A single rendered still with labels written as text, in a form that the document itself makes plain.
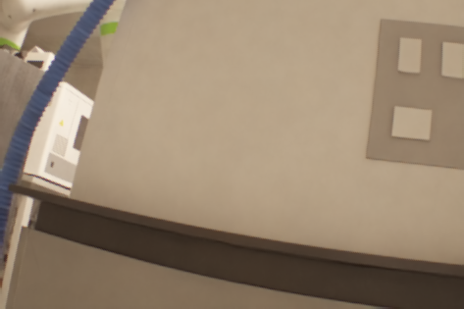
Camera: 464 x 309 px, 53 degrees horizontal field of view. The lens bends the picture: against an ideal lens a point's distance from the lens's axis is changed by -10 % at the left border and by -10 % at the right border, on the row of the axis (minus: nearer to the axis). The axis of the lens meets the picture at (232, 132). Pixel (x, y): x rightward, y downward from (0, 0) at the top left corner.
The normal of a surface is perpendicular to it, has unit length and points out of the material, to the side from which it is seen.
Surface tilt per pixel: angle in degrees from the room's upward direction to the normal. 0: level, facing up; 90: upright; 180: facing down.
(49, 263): 90
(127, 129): 90
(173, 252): 90
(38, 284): 90
